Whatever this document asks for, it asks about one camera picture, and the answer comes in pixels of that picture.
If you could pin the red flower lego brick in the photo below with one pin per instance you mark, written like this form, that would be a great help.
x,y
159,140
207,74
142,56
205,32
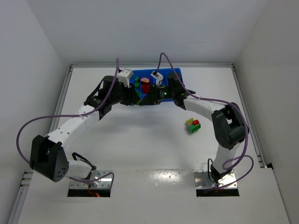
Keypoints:
x,y
145,80

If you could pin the small lego block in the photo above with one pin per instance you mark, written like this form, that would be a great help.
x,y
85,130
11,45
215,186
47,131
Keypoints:
x,y
193,125

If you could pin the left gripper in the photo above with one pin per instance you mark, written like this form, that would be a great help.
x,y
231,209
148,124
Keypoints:
x,y
132,95

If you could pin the blue plastic sorting bin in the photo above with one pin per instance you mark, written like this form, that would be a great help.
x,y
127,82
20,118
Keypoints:
x,y
163,77

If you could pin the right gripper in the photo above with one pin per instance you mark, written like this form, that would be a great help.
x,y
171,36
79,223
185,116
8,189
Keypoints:
x,y
152,95

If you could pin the metal base plate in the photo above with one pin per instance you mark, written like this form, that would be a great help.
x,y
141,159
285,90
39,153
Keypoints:
x,y
203,182
98,179

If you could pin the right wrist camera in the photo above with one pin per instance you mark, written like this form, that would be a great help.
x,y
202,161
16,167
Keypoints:
x,y
157,78

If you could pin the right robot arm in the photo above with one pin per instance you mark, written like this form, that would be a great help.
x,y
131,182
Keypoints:
x,y
229,127

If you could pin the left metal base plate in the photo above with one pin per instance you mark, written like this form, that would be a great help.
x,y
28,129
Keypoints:
x,y
98,179

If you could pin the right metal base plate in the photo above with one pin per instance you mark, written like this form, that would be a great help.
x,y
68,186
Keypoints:
x,y
203,182

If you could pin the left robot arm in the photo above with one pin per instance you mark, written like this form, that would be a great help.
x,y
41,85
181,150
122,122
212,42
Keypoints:
x,y
50,154

